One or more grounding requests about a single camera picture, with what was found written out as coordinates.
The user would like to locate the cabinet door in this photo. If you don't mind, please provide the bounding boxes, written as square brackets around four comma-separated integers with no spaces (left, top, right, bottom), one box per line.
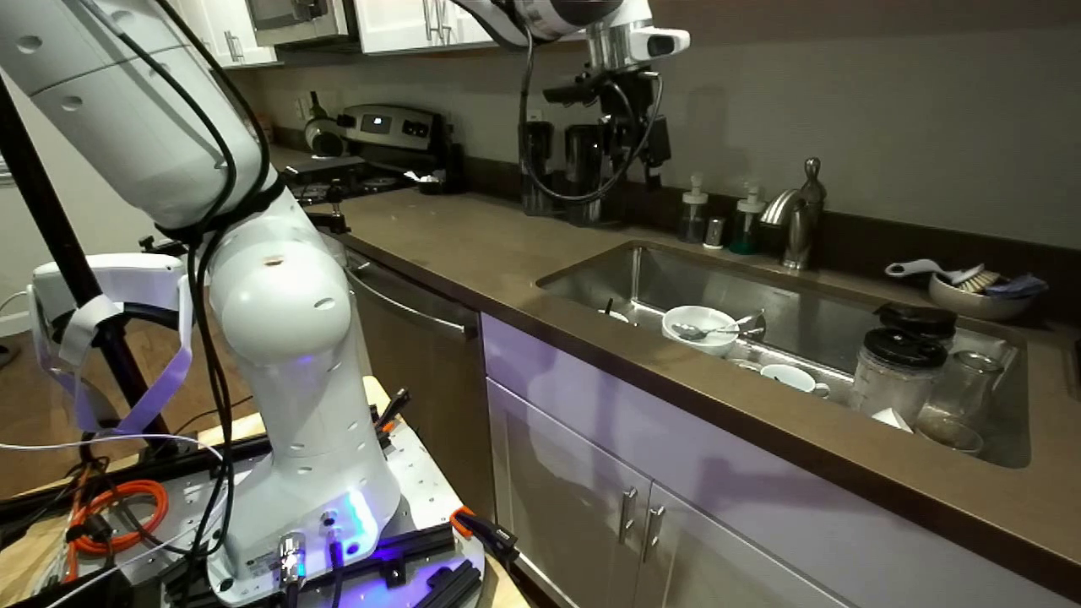
[632,481,856,608]
[486,378,653,608]

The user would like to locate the white cup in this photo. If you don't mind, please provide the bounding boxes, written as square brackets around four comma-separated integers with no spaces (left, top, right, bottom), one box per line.
[759,363,834,399]

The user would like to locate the stove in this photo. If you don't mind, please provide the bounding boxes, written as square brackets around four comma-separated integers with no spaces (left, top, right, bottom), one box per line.
[277,103,464,205]

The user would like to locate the black clamp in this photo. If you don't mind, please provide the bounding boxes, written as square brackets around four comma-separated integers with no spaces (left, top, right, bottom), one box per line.
[306,179,353,237]

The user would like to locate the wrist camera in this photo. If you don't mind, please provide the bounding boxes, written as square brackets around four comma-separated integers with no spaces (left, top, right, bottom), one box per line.
[542,74,614,107]

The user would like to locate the white bowl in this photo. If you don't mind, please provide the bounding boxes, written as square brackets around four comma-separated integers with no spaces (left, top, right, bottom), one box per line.
[660,305,743,358]

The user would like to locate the white upper cabinet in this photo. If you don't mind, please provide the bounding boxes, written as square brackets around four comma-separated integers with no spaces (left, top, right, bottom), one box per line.
[351,0,501,56]
[171,0,280,68]

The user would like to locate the microwave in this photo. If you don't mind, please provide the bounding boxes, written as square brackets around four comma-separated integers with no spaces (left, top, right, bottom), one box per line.
[244,0,352,48]

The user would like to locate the grey bowl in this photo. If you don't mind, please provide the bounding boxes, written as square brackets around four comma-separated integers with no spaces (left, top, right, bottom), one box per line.
[928,272,1036,323]

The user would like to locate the steel sink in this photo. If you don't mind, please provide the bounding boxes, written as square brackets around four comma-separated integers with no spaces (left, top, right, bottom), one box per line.
[535,240,1033,470]

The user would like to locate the dishwasher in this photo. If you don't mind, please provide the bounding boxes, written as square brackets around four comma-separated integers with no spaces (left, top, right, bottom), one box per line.
[341,247,497,518]

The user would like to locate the metal spoon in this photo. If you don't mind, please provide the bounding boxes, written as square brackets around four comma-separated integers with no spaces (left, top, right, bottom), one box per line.
[672,312,767,342]

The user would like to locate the open glass jar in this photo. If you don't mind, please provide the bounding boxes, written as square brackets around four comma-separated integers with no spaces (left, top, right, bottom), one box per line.
[915,350,1007,458]

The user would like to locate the green soap dispenser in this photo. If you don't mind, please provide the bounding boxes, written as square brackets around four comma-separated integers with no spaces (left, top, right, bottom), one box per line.
[730,185,766,257]

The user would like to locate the orange cable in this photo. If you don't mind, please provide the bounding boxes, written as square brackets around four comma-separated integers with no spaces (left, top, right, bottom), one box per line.
[64,479,171,560]

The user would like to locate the black stand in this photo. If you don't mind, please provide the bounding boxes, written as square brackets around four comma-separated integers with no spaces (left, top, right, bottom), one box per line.
[0,78,174,444]

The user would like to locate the white dish brush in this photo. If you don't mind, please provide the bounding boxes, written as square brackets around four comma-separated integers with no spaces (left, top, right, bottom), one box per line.
[884,258,1002,295]

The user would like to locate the cabinet door handle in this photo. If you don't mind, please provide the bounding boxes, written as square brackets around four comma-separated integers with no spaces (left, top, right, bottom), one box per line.
[641,504,666,564]
[617,486,639,546]

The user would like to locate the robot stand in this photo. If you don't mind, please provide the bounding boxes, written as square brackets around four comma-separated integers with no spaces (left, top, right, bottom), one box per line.
[0,373,521,608]

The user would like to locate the clear soap dispenser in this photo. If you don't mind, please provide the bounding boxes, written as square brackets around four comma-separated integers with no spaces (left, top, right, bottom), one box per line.
[679,174,709,245]

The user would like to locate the dishwasher handle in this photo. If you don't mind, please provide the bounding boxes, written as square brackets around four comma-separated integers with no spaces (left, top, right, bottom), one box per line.
[345,264,480,340]

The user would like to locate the white headset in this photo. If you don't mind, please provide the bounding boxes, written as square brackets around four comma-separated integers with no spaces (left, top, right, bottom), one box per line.
[28,252,197,437]

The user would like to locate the glass jar with black lid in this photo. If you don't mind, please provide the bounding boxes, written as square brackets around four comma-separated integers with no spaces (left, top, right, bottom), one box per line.
[848,327,949,428]
[873,301,959,349]

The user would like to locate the steel faucet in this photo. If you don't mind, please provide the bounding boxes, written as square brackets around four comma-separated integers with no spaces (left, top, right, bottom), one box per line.
[758,156,828,272]

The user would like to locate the blue cloth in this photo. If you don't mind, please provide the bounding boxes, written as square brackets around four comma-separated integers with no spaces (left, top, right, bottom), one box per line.
[983,272,1051,299]

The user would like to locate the white cable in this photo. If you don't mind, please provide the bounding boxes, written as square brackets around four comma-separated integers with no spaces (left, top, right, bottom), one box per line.
[0,433,225,464]

